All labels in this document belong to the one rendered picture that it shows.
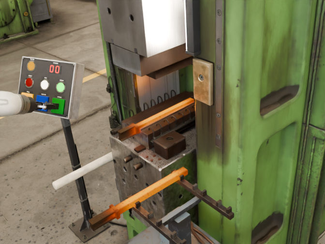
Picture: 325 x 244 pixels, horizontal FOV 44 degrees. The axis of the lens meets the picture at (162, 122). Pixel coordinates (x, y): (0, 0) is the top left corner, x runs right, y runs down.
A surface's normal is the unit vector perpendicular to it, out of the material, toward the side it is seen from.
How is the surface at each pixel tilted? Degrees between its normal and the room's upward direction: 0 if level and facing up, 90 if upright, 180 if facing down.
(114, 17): 90
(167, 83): 90
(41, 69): 60
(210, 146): 90
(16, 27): 90
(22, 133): 0
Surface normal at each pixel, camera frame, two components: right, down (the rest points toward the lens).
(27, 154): -0.07, -0.85
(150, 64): 0.65, 0.36
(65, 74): -0.39, 0.00
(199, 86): -0.76, 0.39
